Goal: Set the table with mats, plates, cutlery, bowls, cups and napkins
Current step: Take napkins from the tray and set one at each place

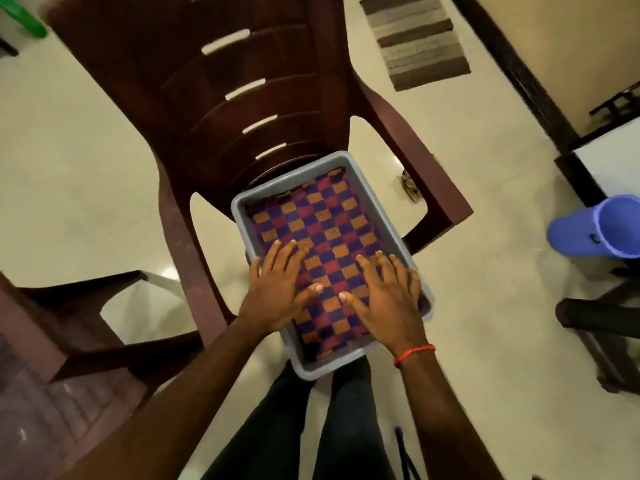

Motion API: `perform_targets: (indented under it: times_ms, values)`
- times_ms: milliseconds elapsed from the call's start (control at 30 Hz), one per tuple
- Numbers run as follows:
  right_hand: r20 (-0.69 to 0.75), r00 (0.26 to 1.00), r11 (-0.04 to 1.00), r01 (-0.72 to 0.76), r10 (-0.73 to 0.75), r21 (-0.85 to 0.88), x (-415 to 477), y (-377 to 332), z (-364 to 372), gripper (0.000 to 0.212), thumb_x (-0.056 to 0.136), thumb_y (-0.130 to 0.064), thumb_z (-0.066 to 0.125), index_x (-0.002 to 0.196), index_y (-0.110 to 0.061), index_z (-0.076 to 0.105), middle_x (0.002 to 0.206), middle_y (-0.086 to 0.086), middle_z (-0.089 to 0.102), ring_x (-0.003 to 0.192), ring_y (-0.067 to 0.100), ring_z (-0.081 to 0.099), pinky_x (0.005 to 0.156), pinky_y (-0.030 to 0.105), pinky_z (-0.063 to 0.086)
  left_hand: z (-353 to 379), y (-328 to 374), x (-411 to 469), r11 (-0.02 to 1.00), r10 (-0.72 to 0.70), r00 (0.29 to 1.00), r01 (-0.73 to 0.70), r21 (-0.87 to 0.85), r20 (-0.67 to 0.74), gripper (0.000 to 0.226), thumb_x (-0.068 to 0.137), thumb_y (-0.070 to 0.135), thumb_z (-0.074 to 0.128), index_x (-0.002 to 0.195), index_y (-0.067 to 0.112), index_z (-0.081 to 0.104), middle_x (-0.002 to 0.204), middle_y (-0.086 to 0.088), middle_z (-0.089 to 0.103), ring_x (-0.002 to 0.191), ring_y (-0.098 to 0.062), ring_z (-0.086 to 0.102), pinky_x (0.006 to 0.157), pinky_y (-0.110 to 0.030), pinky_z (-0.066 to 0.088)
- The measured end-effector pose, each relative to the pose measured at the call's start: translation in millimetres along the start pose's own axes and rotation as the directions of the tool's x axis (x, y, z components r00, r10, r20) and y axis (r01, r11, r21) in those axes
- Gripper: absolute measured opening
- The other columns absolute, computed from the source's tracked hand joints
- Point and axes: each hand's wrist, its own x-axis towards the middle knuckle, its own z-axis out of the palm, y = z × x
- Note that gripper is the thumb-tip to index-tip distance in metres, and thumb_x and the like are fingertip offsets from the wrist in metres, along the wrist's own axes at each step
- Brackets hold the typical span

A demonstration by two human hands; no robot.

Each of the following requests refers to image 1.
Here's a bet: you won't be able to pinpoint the green bottle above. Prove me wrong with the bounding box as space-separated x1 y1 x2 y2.
0 0 49 41

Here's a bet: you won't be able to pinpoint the person's left forearm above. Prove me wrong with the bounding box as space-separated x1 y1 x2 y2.
60 319 291 480

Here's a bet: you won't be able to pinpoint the red wrist thread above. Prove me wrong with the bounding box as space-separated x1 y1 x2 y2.
393 343 438 369

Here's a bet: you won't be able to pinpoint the crumpled brown paper bag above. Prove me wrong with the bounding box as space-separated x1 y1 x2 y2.
399 169 423 204

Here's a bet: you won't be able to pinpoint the person's right hand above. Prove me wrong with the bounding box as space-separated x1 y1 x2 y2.
338 251 429 358

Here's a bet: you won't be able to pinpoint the blue plastic bucket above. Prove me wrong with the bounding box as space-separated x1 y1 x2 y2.
547 195 640 259

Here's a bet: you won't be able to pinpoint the person's right forearm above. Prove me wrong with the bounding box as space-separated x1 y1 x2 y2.
398 347 506 480

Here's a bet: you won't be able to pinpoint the person's dark trousers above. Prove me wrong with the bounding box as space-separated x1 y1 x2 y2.
205 359 397 480

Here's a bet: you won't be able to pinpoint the checkered purple orange cloth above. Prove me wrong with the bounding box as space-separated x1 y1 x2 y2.
245 167 421 361

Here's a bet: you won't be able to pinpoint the black stool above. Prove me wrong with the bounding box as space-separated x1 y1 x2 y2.
555 259 640 396

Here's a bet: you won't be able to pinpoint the brown plastic chair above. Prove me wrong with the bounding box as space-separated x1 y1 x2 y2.
45 0 476 348
0 269 206 480

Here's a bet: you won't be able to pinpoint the person's left hand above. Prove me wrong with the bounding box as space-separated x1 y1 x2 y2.
238 237 326 338

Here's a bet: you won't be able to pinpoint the grey plastic tray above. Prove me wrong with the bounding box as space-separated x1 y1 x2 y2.
231 151 436 382

